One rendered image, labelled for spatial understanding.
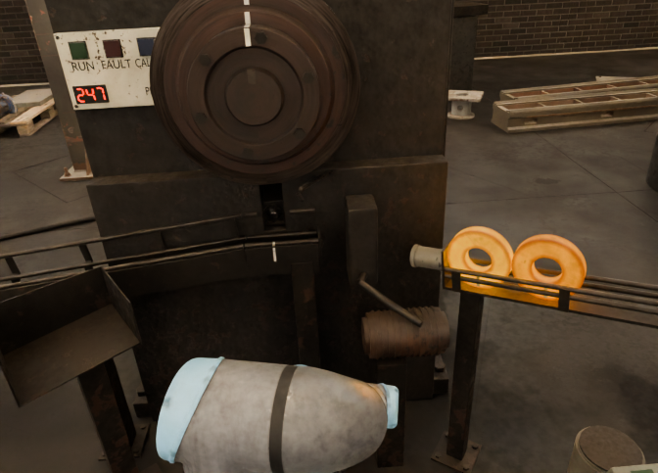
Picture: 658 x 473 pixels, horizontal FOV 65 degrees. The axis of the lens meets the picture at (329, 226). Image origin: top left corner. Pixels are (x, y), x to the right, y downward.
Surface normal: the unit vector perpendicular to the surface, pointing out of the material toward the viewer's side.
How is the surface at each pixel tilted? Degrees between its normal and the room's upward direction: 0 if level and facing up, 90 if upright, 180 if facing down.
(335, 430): 61
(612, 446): 0
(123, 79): 90
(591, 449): 0
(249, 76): 90
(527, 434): 0
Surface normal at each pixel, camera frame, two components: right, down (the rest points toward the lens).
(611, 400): -0.04, -0.88
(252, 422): -0.14, -0.25
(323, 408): 0.38, -0.52
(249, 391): -0.08, -0.69
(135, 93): 0.06, 0.46
